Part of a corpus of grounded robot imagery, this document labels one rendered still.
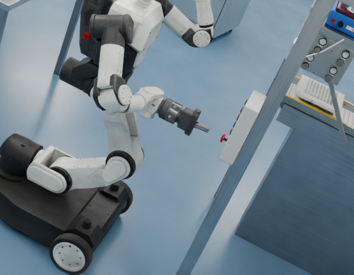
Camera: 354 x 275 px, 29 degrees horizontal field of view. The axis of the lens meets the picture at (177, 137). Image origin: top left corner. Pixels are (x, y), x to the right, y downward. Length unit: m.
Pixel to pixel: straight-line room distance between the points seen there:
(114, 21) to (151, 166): 1.65
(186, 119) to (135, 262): 0.97
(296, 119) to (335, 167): 0.34
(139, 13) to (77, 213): 1.07
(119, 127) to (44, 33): 2.23
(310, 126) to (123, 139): 0.97
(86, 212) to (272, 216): 1.07
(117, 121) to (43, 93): 1.50
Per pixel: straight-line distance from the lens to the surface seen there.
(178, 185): 4.08
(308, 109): 3.44
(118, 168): 3.08
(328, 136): 3.49
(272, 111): 2.72
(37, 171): 3.28
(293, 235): 3.86
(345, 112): 3.68
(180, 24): 3.07
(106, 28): 2.64
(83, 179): 3.25
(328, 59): 3.31
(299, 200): 3.74
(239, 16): 6.32
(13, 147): 3.34
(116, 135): 3.06
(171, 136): 4.49
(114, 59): 2.58
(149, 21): 2.79
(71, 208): 3.35
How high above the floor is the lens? 2.30
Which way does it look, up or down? 31 degrees down
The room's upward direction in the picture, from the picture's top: 24 degrees clockwise
